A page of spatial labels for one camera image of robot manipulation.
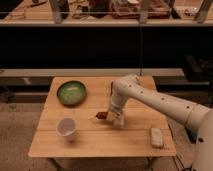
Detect white sponge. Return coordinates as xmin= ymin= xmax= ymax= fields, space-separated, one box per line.
xmin=150 ymin=127 xmax=164 ymax=148

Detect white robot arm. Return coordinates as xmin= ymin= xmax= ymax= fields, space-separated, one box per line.
xmin=107 ymin=74 xmax=213 ymax=171

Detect green bowl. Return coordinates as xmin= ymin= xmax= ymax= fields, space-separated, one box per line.
xmin=57 ymin=80 xmax=87 ymax=106

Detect clear plastic cup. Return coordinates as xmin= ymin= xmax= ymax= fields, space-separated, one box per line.
xmin=56 ymin=118 xmax=76 ymax=141

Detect red pepper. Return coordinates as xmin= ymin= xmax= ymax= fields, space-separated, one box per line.
xmin=96 ymin=112 xmax=107 ymax=119

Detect wooden table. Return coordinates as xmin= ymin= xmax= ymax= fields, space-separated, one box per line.
xmin=29 ymin=77 xmax=176 ymax=159

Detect brown chocolate bar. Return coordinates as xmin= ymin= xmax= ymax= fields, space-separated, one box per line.
xmin=110 ymin=82 xmax=113 ymax=97

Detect white bottle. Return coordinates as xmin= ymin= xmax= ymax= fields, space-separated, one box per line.
xmin=113 ymin=115 xmax=125 ymax=129

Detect long wooden bench shelf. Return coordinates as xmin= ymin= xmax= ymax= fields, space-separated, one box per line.
xmin=0 ymin=68 xmax=184 ymax=77

